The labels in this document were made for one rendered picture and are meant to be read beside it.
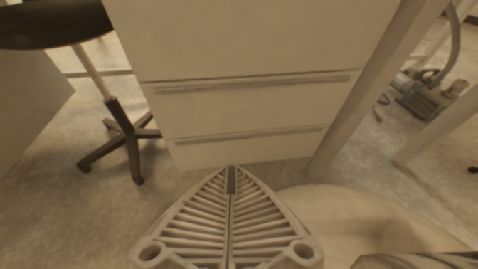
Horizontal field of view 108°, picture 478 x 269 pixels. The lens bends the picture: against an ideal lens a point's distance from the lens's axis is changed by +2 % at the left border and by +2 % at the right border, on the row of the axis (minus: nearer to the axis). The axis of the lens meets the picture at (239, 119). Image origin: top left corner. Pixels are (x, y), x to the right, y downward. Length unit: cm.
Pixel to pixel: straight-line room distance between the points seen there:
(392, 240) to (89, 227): 94
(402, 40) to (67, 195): 122
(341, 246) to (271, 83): 39
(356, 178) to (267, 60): 77
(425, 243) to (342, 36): 43
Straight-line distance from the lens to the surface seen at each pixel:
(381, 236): 57
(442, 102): 150
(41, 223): 107
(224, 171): 17
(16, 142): 103
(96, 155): 102
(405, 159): 113
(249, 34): 35
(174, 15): 34
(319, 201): 47
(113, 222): 91
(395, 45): 52
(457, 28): 158
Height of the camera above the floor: 76
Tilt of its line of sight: 45 degrees down
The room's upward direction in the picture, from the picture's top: 2 degrees clockwise
